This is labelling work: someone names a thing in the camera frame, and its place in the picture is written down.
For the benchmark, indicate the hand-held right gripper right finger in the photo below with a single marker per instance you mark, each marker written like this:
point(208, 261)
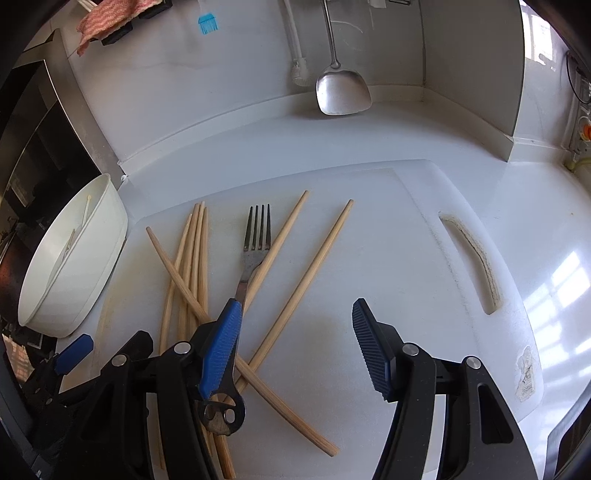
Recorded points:
point(369, 350)

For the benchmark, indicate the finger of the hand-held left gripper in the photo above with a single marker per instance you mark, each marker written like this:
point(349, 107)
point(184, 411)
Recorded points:
point(74, 353)

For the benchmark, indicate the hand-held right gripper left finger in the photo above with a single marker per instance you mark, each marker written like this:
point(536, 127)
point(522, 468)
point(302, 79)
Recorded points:
point(220, 350)

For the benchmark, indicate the white oval plastic basin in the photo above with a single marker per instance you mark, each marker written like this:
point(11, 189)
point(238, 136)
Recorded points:
point(92, 258)

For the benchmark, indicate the white plastic utensil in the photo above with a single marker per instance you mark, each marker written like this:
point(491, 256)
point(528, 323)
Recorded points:
point(86, 208)
point(68, 243)

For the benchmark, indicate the white plastic cutting board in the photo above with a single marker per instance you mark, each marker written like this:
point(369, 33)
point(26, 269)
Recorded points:
point(369, 230)

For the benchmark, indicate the stainless steel wok spatula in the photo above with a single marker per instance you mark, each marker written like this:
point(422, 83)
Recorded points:
point(344, 94)

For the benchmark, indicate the blue silicone brush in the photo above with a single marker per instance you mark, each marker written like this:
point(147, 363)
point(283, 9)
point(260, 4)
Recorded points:
point(207, 25)

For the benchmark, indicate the pink checkered cloth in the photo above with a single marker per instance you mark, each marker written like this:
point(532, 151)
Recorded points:
point(111, 21)

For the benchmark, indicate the stainless steel wall strip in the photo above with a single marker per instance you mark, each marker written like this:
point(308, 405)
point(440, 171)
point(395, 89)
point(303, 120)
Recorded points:
point(81, 106)

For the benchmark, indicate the wall socket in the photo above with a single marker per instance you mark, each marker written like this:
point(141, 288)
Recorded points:
point(582, 138)

